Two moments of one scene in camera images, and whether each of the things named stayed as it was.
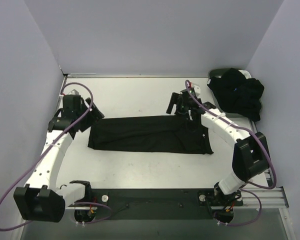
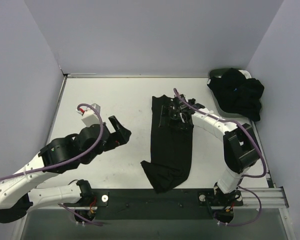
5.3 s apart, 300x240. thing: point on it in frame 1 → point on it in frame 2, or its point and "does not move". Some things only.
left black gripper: x=90 y=111 → x=111 y=136
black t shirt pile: x=237 y=94 does not move
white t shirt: x=246 y=74 does not move
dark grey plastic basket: x=218 y=72 does not move
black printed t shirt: x=155 y=134 → x=171 y=152
